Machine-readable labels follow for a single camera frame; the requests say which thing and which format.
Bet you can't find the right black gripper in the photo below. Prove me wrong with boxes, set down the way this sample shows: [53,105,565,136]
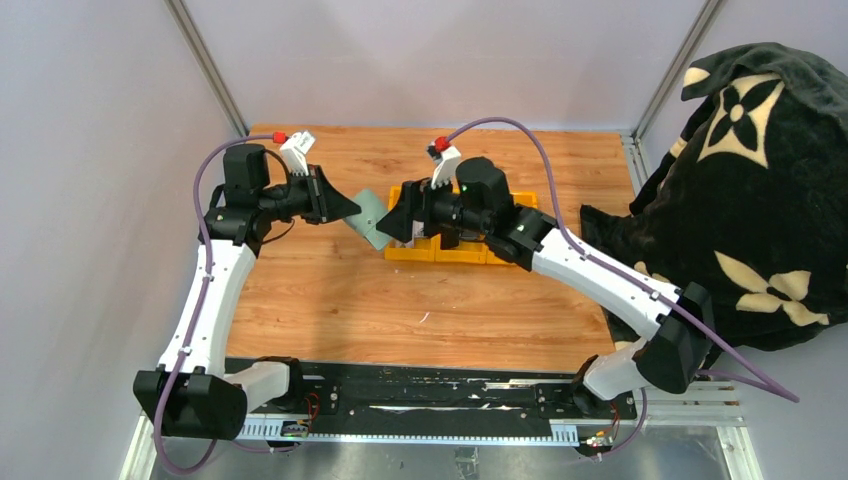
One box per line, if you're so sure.
[377,170,491,243]

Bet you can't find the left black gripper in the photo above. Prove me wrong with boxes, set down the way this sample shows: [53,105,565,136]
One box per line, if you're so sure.
[259,165,361,226]

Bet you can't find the green leather card holder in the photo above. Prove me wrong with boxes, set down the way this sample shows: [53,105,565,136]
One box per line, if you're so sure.
[344,189,392,252]

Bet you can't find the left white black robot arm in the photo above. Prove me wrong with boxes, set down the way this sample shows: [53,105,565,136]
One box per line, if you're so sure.
[133,132,361,440]

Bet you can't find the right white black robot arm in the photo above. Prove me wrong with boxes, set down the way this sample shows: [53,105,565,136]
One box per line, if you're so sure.
[376,157,713,418]

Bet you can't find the silver VIP cards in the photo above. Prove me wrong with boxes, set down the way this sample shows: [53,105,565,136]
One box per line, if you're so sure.
[400,221,426,249]

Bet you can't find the middle yellow plastic bin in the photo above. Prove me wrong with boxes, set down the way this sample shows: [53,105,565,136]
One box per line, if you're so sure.
[433,233,489,264]

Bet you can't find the right yellow plastic bin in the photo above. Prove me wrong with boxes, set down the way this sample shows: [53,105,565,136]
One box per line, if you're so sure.
[486,190,539,266]

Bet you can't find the black floral blanket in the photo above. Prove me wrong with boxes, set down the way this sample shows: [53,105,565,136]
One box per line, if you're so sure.
[580,42,847,351]

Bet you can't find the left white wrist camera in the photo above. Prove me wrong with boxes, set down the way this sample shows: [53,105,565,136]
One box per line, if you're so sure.
[279,130,315,176]

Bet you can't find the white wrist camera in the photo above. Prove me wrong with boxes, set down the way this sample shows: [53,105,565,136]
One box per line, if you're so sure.
[426,136,461,190]
[279,130,315,176]

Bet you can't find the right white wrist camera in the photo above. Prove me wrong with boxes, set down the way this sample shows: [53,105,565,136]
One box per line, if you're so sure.
[426,136,461,190]

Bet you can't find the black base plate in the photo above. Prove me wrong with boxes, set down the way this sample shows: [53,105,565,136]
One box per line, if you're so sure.
[252,362,637,440]

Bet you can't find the aluminium frame rail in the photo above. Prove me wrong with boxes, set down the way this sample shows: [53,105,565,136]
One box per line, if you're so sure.
[121,363,764,479]

